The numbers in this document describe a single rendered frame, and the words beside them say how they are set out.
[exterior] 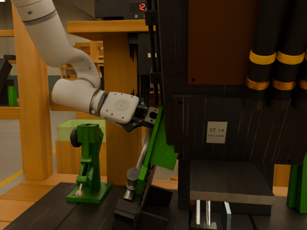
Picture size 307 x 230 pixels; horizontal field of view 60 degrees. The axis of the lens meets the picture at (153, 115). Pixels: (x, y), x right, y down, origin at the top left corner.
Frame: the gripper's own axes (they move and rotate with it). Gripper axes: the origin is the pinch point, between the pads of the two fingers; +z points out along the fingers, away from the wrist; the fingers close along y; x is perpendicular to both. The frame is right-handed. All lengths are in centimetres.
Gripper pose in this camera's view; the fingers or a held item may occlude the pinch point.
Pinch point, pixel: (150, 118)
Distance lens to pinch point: 82.6
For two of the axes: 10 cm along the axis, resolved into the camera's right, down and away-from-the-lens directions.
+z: 9.5, 2.9, -1.0
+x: -0.8, 5.4, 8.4
